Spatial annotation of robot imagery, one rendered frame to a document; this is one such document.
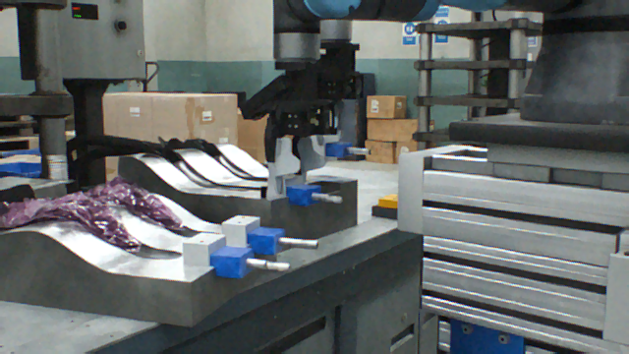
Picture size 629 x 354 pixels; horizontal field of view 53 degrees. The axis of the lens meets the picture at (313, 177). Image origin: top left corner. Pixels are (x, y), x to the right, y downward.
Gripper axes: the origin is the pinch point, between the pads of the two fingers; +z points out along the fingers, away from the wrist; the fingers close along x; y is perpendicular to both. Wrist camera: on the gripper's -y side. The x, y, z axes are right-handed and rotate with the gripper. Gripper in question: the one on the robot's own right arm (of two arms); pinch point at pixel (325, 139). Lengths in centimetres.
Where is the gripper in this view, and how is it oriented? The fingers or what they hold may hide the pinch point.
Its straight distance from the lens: 136.4
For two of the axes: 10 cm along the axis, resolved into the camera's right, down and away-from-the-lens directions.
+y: 8.1, 0.9, -5.7
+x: 5.8, -1.3, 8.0
